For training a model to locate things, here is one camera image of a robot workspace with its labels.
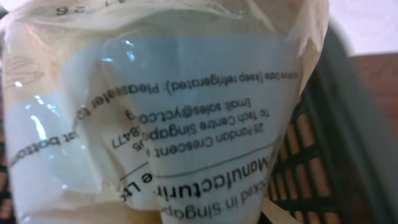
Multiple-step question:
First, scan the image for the cream plastic food bag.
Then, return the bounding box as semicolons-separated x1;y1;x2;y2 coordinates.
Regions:
1;0;329;224

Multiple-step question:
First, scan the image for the grey plastic basket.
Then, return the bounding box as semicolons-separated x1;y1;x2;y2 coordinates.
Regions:
259;27;397;223

